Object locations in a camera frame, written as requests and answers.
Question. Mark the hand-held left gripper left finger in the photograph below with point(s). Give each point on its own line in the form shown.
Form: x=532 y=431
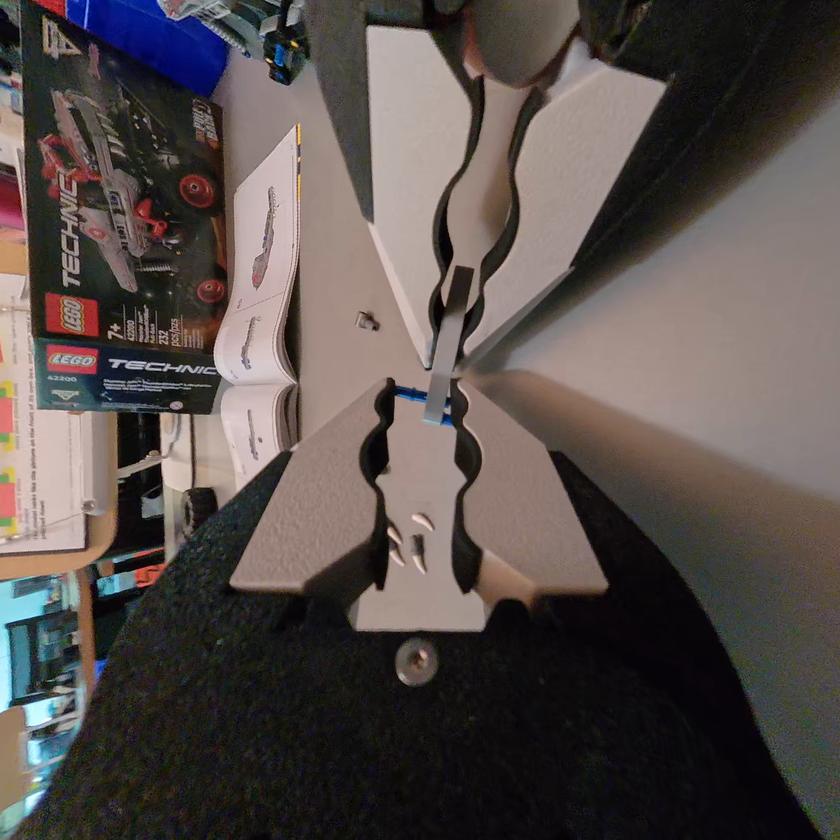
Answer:
x=308 y=512

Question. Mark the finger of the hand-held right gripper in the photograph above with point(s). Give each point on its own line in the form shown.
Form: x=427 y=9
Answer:
x=577 y=164
x=407 y=164

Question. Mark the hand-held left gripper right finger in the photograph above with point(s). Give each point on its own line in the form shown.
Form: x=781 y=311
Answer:
x=531 y=525

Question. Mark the blue toy pin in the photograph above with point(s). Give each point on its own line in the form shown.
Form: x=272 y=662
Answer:
x=410 y=394

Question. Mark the grey bent toy beam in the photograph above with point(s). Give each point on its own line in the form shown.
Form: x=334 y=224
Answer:
x=453 y=328

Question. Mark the grey desk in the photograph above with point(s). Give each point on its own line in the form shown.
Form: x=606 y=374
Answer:
x=689 y=295

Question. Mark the white toy tooth piece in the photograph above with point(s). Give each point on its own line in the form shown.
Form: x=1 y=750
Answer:
x=423 y=520
x=396 y=535
x=418 y=561
x=397 y=556

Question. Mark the small black toy wheel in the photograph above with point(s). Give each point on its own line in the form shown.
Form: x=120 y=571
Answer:
x=200 y=508

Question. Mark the small grey toy pin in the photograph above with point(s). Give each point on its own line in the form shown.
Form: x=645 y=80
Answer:
x=367 y=321

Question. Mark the red white toy truck model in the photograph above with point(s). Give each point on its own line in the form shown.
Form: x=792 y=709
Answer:
x=282 y=52

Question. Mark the white instruction booklet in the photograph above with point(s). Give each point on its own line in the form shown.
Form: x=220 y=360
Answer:
x=262 y=262

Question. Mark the printed paper on clipboard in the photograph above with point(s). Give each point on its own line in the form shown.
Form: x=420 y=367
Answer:
x=105 y=544

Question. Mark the printed paper sheet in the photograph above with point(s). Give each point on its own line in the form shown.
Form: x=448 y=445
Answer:
x=52 y=459

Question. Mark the blue plastic bin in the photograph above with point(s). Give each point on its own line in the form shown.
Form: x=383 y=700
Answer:
x=164 y=46

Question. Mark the black toy set box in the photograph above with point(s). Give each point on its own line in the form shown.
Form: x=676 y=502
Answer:
x=131 y=197

